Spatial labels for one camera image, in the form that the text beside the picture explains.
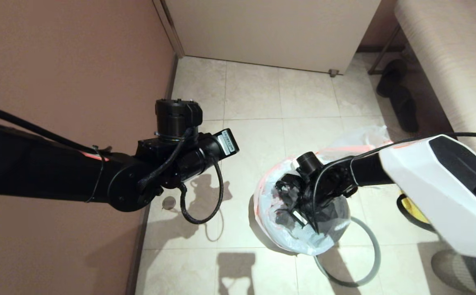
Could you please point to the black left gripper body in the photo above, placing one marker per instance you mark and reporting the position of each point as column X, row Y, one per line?
column 205, row 157

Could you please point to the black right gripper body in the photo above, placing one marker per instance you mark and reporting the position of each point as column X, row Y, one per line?
column 303, row 205

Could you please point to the white plastic bag orange trim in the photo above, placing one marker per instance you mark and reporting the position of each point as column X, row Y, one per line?
column 287, row 241

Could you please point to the used white printed trash bag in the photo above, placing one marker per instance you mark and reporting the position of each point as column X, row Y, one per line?
column 365, row 137

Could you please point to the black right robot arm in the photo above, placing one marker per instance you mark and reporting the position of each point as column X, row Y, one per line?
column 447, row 184

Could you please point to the yellow fabric bag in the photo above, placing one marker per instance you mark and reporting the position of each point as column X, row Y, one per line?
column 410, row 207

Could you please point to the round metal floor drain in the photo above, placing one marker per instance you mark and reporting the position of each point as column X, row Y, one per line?
column 169, row 203

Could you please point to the small metal door stopper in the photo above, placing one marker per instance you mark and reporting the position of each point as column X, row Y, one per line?
column 333, row 73

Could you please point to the black slipper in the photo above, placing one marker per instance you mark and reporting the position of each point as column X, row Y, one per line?
column 405, row 112
column 390, row 78

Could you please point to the white door panel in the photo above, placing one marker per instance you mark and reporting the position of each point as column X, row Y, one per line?
column 270, row 32

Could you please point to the dark metal bench leg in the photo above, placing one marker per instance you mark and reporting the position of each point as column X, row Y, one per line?
column 381, row 53

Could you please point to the wood grain bench top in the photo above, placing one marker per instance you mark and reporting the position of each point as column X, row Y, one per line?
column 447, row 61

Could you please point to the grey door frame strip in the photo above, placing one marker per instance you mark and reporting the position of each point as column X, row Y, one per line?
column 170, row 28

